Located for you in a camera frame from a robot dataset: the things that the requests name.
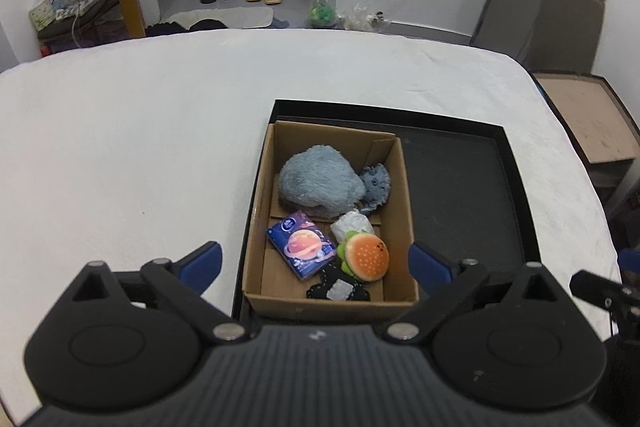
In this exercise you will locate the grey leaning board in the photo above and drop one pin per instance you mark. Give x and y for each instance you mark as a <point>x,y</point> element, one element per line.
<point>565,27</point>

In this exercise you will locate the green plastic bag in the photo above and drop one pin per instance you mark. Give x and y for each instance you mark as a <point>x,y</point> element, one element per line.
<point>321,13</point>

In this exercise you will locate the pale floor rug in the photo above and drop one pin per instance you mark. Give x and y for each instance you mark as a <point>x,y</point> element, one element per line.
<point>225,17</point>

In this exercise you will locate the black clothes pile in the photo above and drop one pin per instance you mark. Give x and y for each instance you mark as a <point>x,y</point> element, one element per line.
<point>185,28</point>

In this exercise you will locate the brown bedside cabinet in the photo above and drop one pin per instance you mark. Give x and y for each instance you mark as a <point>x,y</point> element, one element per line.
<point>585,122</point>

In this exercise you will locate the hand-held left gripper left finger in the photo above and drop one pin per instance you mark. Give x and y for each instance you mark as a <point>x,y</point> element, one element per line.
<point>202,264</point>

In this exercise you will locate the black and white pouch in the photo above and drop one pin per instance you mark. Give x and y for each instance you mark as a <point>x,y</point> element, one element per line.
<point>320,289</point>

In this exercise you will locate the clear plastic bag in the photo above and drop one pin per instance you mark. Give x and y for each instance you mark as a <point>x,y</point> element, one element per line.
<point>362,19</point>

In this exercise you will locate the small blue plush toy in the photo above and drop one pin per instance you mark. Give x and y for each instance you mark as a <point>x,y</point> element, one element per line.
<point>375,184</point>

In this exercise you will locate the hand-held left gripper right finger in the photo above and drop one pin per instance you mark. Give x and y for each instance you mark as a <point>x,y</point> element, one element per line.
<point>430,268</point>

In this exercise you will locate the pile of household clutter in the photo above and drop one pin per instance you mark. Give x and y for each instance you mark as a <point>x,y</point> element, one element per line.
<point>70,12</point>

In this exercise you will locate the purple tissue pack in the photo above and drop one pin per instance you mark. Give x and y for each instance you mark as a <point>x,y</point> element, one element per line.
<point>300,247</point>

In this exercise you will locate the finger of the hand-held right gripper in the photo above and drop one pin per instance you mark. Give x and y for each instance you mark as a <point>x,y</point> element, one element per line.
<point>629,260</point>
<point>595,288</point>

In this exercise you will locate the white packet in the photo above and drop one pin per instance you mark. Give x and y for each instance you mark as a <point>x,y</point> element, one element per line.
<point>352,223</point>

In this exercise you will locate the large blue plush toy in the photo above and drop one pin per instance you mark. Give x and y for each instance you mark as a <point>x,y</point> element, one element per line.
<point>320,179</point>

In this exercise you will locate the brown cardboard box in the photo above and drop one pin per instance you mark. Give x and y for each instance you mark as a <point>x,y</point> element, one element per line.
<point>325,307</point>

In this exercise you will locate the burger plush toy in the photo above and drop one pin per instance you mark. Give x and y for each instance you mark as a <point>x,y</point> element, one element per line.
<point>367,254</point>

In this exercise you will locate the black shallow tray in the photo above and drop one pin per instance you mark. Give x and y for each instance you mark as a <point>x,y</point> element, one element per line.
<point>460,207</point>

